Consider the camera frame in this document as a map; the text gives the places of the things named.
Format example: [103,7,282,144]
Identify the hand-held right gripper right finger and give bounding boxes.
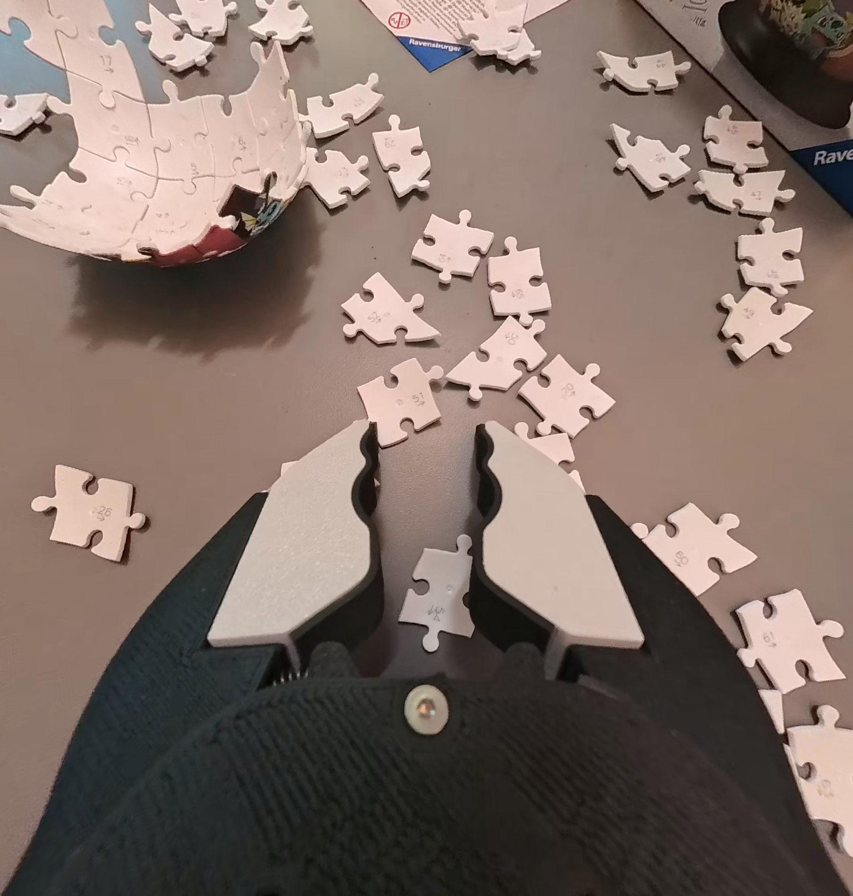
[468,420,646,648]

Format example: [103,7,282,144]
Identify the blue puzzle box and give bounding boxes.
[636,0,853,224]

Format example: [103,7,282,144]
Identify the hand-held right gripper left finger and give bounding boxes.
[207,420,387,651]

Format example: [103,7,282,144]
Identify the assembled curved puzzle ball section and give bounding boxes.
[0,0,313,269]

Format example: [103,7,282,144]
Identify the white puzzle pieces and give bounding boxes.
[0,0,853,861]

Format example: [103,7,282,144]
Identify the white printed instruction leaflet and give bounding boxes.
[360,0,574,76]

